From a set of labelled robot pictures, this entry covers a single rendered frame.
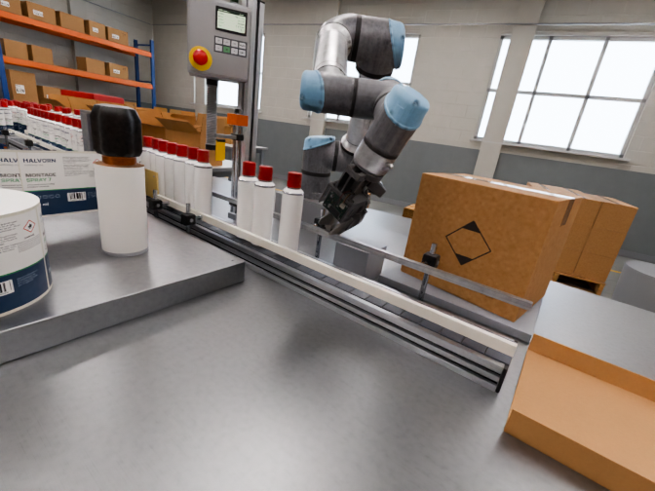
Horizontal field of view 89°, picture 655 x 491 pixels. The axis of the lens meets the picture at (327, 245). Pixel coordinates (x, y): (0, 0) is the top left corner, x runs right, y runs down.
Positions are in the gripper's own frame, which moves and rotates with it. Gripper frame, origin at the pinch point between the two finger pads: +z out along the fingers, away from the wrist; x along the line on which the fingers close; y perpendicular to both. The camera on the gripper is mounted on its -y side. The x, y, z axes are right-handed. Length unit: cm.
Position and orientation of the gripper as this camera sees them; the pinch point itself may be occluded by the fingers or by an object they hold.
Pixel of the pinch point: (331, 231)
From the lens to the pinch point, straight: 80.3
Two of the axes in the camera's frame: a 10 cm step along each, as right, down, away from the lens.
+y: -6.2, 2.9, -7.3
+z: -4.2, 6.6, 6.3
